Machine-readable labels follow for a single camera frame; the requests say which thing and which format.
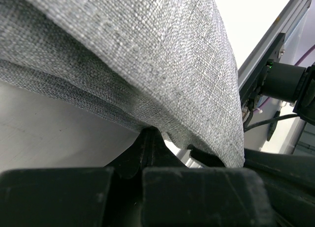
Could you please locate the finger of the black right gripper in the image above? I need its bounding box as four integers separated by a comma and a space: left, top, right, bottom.
187, 145, 315, 227

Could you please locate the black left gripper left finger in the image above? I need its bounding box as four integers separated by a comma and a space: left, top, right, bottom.
0, 129, 151, 227

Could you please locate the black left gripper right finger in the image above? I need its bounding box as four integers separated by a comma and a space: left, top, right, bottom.
142, 129, 273, 227

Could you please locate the grey cloth napkin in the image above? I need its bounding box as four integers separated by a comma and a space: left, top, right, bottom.
0, 0, 245, 168

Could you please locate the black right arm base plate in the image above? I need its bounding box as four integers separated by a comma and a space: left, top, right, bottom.
239, 32, 285, 108

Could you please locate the aluminium rail frame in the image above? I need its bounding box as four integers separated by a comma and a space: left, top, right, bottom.
172, 0, 315, 168

